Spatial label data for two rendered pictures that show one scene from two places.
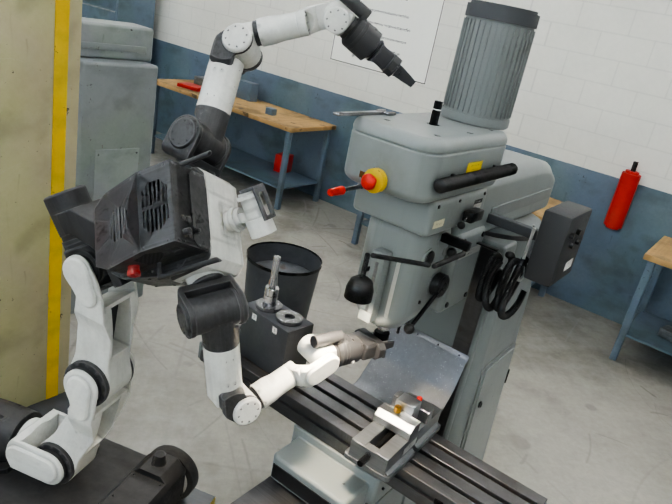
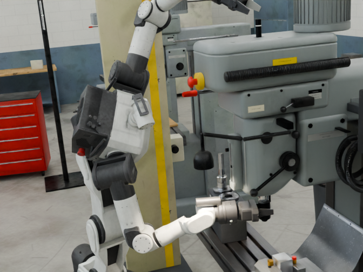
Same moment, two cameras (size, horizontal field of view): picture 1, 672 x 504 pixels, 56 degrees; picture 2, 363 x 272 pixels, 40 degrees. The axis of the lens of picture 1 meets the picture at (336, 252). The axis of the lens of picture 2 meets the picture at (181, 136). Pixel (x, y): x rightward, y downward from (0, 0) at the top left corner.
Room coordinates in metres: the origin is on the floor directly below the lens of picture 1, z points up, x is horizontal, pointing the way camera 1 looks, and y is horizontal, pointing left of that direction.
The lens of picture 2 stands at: (0.17, -1.13, 2.05)
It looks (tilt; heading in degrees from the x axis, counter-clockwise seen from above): 16 degrees down; 42
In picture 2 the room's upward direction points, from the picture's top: 4 degrees counter-clockwise
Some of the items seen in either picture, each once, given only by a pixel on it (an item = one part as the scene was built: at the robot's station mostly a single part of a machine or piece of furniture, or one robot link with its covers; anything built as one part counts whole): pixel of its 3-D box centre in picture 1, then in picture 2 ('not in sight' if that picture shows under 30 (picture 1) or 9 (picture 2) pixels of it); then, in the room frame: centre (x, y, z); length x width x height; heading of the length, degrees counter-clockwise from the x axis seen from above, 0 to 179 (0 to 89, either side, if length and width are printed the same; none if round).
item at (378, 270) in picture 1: (374, 285); (235, 161); (1.59, -0.12, 1.44); 0.04 x 0.04 x 0.21; 57
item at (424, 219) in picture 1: (422, 197); (271, 94); (1.72, -0.21, 1.68); 0.34 x 0.24 x 0.10; 147
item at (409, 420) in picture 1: (396, 420); (269, 271); (1.56, -0.27, 1.05); 0.12 x 0.06 x 0.04; 60
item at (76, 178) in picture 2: not in sight; (53, 95); (3.42, 3.64, 1.05); 0.50 x 0.50 x 2.11; 57
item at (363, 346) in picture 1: (356, 347); (240, 211); (1.63, -0.11, 1.23); 0.13 x 0.12 x 0.10; 42
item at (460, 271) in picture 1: (430, 255); (308, 142); (1.85, -0.29, 1.47); 0.24 x 0.19 x 0.26; 57
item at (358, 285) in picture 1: (360, 287); (203, 158); (1.46, -0.08, 1.49); 0.07 x 0.07 x 0.06
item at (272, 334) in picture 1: (274, 335); (226, 211); (1.89, 0.15, 1.06); 0.22 x 0.12 x 0.20; 52
